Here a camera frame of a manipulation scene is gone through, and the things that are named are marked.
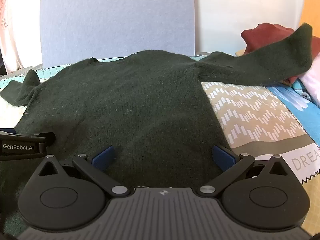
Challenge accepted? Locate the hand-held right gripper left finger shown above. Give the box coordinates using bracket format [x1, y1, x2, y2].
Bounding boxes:
[37, 144, 131, 198]

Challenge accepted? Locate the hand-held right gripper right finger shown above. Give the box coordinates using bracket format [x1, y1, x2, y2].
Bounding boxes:
[196, 144, 290, 198]

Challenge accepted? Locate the dark green knit sweater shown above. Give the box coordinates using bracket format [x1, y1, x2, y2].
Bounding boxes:
[0, 24, 314, 233]

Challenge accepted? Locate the patterned patchwork quilt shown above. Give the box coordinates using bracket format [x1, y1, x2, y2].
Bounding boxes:
[0, 52, 320, 188]

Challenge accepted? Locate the blue stitched cloth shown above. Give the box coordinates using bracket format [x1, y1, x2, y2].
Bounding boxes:
[291, 77, 313, 98]

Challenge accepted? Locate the pink floral curtain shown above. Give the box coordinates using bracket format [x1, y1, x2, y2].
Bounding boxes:
[0, 0, 43, 76]

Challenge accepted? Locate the pink pillow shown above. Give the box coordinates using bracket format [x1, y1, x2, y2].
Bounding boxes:
[299, 52, 320, 101]

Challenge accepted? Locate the dark red cloth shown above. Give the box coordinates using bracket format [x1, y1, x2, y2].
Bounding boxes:
[241, 23, 296, 56]

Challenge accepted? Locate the light blue headboard panel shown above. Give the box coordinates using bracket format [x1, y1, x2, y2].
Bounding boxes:
[39, 0, 198, 67]

